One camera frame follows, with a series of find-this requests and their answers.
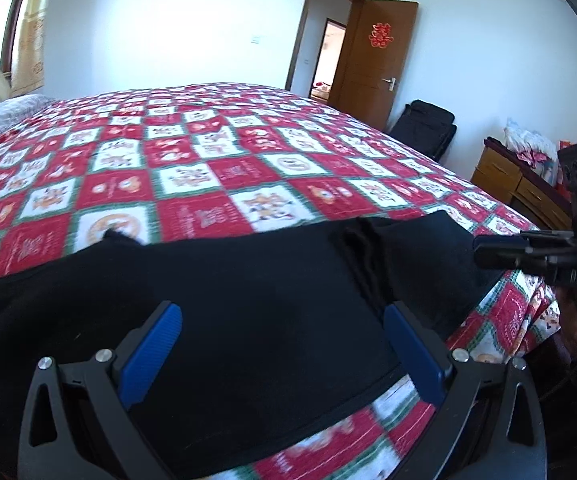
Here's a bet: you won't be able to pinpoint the red checkered printed bed cover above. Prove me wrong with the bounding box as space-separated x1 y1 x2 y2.
0 83 562 480

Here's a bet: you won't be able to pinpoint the red paper door decoration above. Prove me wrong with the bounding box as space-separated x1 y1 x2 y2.
369 22 390 49

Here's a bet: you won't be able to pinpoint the wooden cabinet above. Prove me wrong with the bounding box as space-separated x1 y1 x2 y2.
471 136 577 231

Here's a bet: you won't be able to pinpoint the brown wooden door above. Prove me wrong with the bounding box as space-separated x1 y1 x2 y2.
329 0 419 132

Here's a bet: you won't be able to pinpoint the black folding chair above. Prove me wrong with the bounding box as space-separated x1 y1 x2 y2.
389 100 457 163

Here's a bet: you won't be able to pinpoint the striped grey pillow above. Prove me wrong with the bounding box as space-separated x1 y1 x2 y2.
0 94 55 143

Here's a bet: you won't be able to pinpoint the narrow yellow curtain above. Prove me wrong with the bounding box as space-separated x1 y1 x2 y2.
8 0 52 96

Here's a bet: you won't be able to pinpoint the brown door frame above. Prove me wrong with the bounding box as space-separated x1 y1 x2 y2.
285 0 369 106

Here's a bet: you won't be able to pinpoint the black pants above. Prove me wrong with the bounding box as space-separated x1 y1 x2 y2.
0 210 507 477

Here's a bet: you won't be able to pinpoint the clothes pile on dresser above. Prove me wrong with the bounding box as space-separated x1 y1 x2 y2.
503 117 560 186

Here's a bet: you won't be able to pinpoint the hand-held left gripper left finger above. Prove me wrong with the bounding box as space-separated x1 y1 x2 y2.
18 301 184 480

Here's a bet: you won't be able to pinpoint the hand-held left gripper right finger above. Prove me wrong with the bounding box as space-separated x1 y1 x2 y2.
383 301 549 480

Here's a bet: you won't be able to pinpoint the window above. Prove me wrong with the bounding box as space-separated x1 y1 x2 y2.
0 0 34 73

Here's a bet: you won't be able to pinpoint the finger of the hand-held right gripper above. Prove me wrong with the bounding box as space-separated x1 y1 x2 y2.
473 230 577 275

